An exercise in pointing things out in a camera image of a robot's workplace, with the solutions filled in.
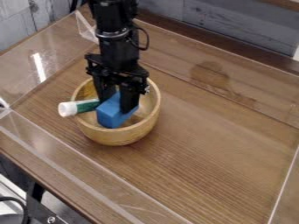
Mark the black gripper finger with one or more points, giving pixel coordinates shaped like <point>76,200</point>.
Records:
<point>106,87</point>
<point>128,97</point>

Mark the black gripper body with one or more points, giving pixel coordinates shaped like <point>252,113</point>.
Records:
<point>116,63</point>

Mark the blue foam block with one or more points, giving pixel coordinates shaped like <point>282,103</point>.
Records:
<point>108,112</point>

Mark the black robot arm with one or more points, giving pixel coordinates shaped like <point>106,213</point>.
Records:
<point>115,20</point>

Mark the brown wooden bowl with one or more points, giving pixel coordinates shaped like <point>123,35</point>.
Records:
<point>136,127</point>

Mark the green white marker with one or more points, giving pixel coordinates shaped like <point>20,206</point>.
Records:
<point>69,108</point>

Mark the clear acrylic corner bracket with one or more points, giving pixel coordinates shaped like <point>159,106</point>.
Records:
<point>85,28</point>

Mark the clear acrylic tray wall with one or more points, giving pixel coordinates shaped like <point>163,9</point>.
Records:
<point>85,185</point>

